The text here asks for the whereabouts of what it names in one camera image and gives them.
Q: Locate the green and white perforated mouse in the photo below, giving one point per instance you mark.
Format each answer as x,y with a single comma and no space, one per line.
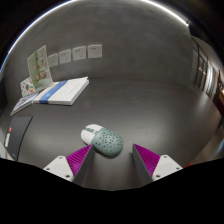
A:
106,141

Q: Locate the white book with blue stripe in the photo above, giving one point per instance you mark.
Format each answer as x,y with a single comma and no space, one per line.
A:
66,90

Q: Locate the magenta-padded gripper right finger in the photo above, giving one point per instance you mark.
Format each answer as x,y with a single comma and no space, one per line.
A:
165,166

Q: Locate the small colourful standing card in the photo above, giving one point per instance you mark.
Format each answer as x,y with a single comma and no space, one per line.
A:
26,87

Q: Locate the green standing brochure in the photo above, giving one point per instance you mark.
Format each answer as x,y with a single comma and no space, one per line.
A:
40,68

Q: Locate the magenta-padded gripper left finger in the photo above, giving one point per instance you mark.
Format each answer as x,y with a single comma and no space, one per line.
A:
60,166

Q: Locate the dark-framed glass door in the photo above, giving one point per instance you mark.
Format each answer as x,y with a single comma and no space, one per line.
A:
203,73

